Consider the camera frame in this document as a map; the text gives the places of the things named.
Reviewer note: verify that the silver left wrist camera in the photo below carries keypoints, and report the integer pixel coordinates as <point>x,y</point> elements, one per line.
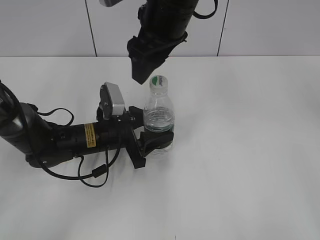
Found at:
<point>111,100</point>

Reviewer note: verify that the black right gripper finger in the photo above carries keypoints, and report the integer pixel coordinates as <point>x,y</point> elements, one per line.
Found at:
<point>143,64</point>

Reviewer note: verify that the white green bottle cap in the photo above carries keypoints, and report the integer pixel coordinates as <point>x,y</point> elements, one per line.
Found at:
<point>158,84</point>

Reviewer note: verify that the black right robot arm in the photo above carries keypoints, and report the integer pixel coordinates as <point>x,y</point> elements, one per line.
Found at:
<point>163,26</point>

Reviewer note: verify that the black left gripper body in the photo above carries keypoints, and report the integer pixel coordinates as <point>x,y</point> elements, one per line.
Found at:
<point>117,132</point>

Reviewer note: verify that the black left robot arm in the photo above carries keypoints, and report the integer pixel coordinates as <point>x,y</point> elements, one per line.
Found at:
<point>22,125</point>

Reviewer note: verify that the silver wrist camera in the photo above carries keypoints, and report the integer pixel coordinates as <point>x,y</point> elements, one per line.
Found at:
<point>111,100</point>
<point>109,3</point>

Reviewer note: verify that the clear plastic water bottle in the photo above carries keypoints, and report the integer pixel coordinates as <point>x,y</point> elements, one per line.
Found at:
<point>158,113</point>

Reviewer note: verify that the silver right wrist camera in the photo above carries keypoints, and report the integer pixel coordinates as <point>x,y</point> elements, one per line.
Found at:
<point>109,3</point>

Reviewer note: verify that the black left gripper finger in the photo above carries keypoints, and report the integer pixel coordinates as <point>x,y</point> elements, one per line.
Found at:
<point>150,141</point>
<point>136,117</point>

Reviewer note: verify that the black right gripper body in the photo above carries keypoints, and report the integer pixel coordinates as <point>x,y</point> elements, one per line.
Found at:
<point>147,46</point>

